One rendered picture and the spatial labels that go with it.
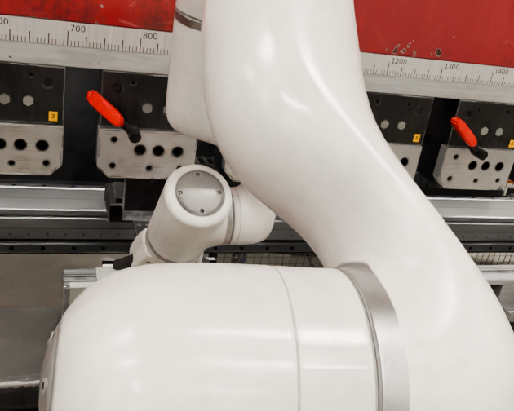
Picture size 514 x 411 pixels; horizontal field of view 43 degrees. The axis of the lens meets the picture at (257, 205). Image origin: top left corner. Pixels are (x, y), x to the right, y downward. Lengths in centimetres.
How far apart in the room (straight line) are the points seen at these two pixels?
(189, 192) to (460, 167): 61
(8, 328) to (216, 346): 95
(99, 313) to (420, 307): 14
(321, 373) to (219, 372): 4
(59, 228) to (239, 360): 112
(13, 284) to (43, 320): 177
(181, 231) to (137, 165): 26
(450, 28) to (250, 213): 50
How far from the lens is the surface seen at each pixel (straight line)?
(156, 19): 98
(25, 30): 97
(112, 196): 134
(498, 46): 121
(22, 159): 102
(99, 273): 112
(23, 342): 118
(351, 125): 35
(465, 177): 126
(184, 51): 72
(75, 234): 139
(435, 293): 32
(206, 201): 78
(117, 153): 102
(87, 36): 97
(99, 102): 96
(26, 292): 294
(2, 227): 138
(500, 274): 148
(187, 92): 73
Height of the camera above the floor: 157
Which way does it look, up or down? 24 degrees down
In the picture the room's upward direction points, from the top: 10 degrees clockwise
